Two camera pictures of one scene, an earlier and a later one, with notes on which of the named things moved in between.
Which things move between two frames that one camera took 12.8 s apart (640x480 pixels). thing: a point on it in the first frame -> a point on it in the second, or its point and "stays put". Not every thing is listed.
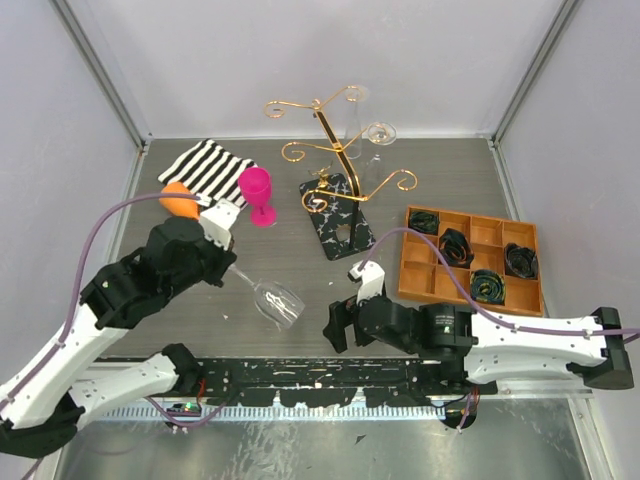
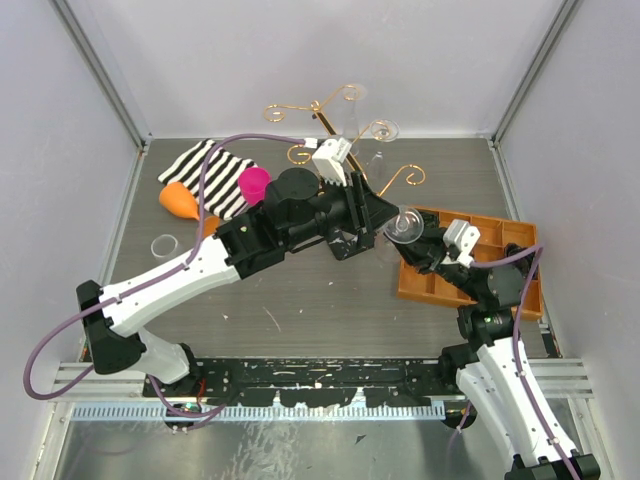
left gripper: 226,258 -> 367,212
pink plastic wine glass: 255,183 stays put
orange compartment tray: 427,275 stays put
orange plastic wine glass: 180,206 stays put
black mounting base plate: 337,381 stays put
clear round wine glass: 275,301 -> 404,227
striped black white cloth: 211,171 stays put
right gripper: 341,314 -> 427,253
